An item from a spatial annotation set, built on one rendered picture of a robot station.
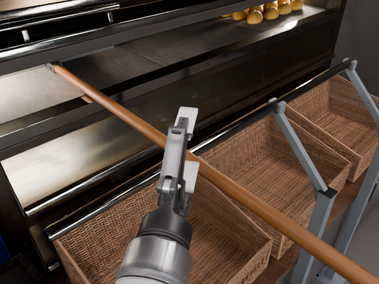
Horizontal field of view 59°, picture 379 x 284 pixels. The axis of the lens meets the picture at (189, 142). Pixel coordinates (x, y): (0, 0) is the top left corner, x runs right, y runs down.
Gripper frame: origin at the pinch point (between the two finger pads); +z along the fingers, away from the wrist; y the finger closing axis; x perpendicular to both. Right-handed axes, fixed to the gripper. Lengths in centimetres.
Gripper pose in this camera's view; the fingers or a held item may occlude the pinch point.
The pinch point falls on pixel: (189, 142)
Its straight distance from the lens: 59.2
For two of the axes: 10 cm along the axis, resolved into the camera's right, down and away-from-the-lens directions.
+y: 0.4, 6.9, 7.2
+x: 9.8, 1.1, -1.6
